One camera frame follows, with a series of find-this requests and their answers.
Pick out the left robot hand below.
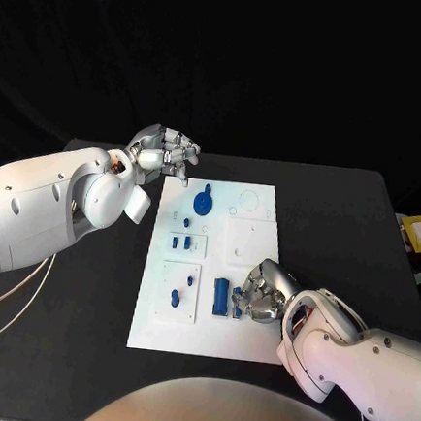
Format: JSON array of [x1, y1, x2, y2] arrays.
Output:
[[121, 120, 205, 191]]

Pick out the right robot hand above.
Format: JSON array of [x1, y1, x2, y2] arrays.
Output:
[[228, 254, 306, 328]]

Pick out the small blue block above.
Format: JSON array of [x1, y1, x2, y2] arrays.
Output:
[[232, 286, 245, 320]]

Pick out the white task board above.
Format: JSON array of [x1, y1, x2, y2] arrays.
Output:
[[126, 172, 302, 366]]

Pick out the large blue block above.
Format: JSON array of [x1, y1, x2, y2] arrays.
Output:
[[210, 276, 233, 318]]

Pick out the blue gear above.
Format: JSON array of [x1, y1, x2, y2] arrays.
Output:
[[191, 181, 216, 218]]

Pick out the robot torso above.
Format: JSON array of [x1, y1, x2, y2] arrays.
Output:
[[74, 364, 401, 421]]

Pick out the yellow box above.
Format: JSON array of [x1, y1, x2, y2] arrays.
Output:
[[398, 212, 421, 255]]

